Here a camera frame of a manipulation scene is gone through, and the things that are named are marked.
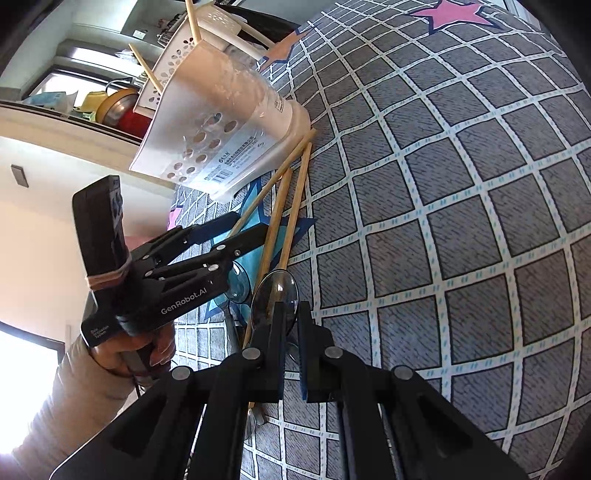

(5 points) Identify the red plastic bucket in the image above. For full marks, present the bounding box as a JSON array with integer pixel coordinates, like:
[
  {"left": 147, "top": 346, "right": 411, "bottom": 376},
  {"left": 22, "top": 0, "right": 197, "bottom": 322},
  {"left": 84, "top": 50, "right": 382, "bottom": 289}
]
[{"left": 116, "top": 109, "right": 151, "bottom": 138}]

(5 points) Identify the person's left hand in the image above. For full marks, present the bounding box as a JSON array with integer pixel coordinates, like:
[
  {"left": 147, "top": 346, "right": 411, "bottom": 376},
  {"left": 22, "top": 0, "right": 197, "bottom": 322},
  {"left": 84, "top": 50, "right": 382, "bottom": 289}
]
[{"left": 89, "top": 323, "right": 176, "bottom": 377}]

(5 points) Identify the person's left forearm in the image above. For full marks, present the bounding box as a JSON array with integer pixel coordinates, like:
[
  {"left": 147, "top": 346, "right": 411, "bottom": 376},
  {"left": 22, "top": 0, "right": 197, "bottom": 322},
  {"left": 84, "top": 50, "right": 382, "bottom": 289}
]
[{"left": 1, "top": 338, "right": 133, "bottom": 479}]

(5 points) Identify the small pink paper star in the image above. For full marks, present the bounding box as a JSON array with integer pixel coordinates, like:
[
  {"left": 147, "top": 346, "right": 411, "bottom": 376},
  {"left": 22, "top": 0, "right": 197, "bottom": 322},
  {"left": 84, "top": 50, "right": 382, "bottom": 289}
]
[{"left": 167, "top": 206, "right": 182, "bottom": 230}]

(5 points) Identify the white plastic utensil holder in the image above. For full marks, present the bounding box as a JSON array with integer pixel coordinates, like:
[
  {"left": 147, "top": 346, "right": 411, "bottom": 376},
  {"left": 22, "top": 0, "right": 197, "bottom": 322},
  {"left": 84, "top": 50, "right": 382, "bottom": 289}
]
[{"left": 130, "top": 42, "right": 311, "bottom": 202}]

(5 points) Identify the wooden chopstick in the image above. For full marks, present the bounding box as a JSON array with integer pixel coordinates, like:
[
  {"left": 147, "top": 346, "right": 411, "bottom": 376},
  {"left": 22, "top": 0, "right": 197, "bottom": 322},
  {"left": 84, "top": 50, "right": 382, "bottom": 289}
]
[
  {"left": 229, "top": 128, "right": 317, "bottom": 236},
  {"left": 277, "top": 142, "right": 312, "bottom": 270},
  {"left": 242, "top": 168, "right": 293, "bottom": 359},
  {"left": 185, "top": 0, "right": 202, "bottom": 44}
]

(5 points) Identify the grey checked tablecloth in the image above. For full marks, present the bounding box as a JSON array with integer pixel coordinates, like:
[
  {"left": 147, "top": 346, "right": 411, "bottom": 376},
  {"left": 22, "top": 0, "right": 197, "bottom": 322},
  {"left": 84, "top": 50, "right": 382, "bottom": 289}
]
[{"left": 170, "top": 0, "right": 591, "bottom": 480}]

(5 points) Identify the beige perforated storage rack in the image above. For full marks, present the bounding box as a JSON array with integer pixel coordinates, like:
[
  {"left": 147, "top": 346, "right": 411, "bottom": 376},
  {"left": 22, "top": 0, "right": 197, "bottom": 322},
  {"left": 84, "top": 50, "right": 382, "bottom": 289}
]
[{"left": 151, "top": 2, "right": 276, "bottom": 87}]

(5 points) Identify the black handled steel spoon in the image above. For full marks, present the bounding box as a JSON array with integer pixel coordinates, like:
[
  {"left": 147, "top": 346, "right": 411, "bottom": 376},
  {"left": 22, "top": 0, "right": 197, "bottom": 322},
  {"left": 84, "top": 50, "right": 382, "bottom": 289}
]
[
  {"left": 248, "top": 269, "right": 301, "bottom": 425},
  {"left": 221, "top": 262, "right": 252, "bottom": 353}
]

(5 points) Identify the orange paper star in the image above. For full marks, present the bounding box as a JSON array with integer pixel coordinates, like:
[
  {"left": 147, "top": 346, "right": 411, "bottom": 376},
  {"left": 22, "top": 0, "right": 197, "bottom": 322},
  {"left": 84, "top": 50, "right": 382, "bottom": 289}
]
[{"left": 257, "top": 29, "right": 310, "bottom": 73}]

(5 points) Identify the steel mixing bowl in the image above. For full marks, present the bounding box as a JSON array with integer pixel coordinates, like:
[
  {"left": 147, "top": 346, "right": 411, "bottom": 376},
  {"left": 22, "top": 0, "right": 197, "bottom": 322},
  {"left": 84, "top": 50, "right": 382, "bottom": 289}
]
[{"left": 95, "top": 88, "right": 138, "bottom": 128}]

